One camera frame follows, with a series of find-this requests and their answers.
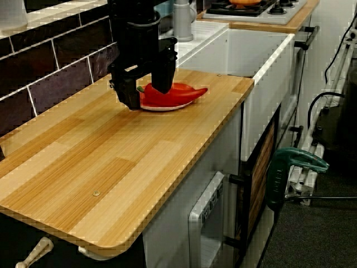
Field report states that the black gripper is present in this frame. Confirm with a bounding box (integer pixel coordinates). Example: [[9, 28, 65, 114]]
[[108, 24, 179, 111]]

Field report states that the red toy pepper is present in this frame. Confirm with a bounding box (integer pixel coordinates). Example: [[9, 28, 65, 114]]
[[136, 82, 209, 107]]

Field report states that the red round plate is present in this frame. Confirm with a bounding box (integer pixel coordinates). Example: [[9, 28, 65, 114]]
[[139, 82, 200, 112]]

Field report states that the white toy faucet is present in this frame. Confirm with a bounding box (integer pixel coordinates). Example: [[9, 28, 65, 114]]
[[172, 0, 195, 42]]

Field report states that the dark tiled backsplash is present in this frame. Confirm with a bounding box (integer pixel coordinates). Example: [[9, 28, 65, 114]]
[[0, 5, 126, 137]]

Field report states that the cream shelf board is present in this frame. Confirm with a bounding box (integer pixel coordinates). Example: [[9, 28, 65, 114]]
[[0, 0, 108, 36]]

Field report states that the white toy sink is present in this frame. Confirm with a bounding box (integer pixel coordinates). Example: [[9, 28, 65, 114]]
[[175, 21, 296, 162]]

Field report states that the toy stove top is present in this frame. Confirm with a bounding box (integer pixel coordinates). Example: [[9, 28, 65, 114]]
[[202, 0, 307, 25]]

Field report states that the orange pot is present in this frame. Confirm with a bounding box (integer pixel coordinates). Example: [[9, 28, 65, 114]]
[[228, 0, 263, 6]]

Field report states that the white kitchen cabinet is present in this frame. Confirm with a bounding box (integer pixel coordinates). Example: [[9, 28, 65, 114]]
[[142, 106, 243, 268]]

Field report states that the wood panel cabinet door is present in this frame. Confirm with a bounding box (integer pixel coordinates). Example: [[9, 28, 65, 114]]
[[241, 111, 281, 252]]

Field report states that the white plastic container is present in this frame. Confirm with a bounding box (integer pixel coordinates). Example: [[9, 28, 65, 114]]
[[0, 0, 28, 28]]

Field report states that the grey dispenser panel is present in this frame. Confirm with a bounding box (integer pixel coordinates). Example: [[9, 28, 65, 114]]
[[188, 170, 225, 268]]

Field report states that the black oven handle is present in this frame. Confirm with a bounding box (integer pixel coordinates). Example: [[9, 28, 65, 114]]
[[294, 25, 321, 51]]

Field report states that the black cable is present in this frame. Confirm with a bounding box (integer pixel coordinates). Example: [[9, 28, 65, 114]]
[[323, 16, 357, 84], [307, 91, 346, 128]]

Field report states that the aluminium rail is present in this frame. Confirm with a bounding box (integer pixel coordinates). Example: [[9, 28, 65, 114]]
[[284, 36, 357, 206]]

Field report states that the cream peg handle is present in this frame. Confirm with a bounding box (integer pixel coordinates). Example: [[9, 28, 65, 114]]
[[15, 236, 54, 268]]

